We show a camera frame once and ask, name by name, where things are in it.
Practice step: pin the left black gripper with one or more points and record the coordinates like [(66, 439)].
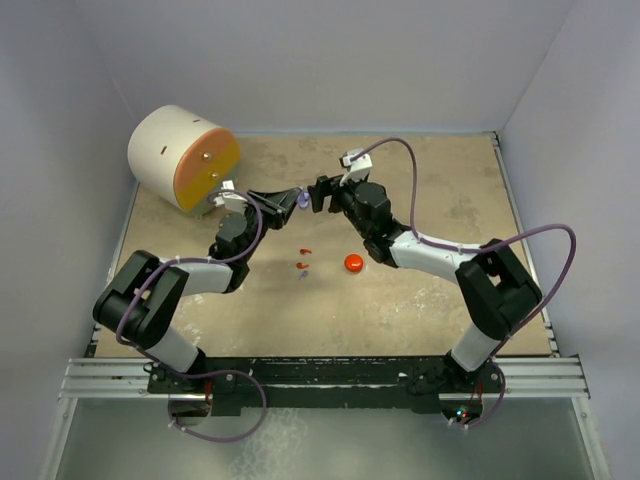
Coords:
[(285, 199)]

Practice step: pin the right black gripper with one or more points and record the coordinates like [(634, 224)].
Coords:
[(323, 187)]

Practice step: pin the purple earbud charging case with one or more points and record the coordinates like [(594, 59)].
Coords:
[(303, 199)]

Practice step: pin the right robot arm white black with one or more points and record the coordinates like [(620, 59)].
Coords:
[(497, 289)]

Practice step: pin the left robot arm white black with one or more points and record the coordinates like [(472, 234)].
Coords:
[(139, 304)]

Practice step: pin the orange earbud charging case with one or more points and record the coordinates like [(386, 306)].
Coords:
[(353, 263)]

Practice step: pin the round white drawer cabinet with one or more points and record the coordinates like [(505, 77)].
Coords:
[(182, 157)]

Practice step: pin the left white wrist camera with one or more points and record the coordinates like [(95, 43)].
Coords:
[(227, 197)]

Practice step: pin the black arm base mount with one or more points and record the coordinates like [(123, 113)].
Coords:
[(421, 384)]

